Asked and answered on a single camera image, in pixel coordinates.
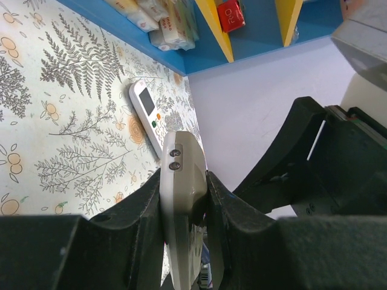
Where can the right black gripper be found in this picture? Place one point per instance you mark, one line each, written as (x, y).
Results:
(322, 161)

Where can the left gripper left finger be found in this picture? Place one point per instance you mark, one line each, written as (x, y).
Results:
(120, 248)

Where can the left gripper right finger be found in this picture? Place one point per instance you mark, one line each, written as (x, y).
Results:
(249, 250)

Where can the white remote control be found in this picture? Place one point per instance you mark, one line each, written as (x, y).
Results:
(183, 190)
(140, 97)

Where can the floral table mat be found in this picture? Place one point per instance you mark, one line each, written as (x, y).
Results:
(71, 141)

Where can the blue yellow pink shelf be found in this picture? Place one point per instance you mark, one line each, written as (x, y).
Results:
(260, 35)

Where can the red box on shelf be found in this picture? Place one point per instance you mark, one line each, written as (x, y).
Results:
(231, 15)

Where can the white tissue packs row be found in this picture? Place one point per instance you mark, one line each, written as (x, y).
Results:
(170, 25)

